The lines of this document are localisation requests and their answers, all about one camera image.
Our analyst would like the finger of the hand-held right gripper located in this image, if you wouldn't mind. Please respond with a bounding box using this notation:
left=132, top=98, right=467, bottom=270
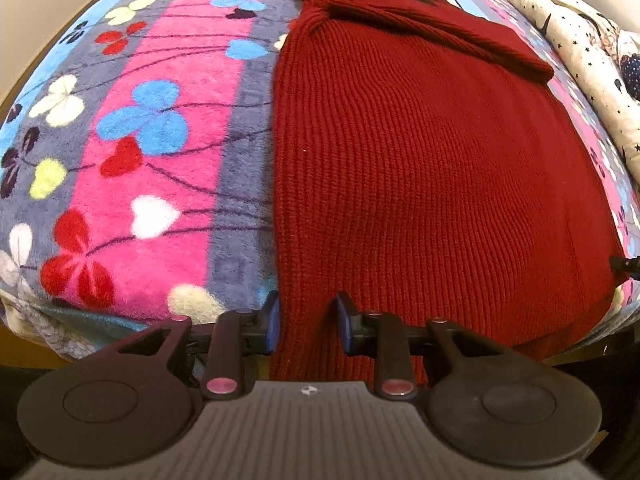
left=609, top=255, right=640, bottom=281

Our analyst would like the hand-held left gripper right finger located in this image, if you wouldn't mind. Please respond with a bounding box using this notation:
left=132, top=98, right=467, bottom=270
left=335, top=291, right=506, bottom=402

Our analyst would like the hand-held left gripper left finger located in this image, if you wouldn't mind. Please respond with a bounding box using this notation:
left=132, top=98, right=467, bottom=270
left=107, top=290, right=281, bottom=402

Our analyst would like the red knit sweater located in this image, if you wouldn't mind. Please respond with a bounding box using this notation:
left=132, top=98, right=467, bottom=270
left=269, top=0, right=628, bottom=392

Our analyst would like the floral striped fleece blanket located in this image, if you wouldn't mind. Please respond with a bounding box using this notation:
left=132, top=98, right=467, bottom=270
left=0, top=0, right=640, bottom=361

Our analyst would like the navy dotted cloth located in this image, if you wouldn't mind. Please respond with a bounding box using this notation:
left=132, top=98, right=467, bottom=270
left=620, top=54, right=640, bottom=101

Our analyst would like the grey knit cloth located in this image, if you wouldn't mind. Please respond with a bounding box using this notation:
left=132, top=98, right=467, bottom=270
left=4, top=304, right=151, bottom=361

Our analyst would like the cream star-print quilt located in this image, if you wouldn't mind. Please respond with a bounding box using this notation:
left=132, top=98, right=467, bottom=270
left=492, top=0, right=640, bottom=186

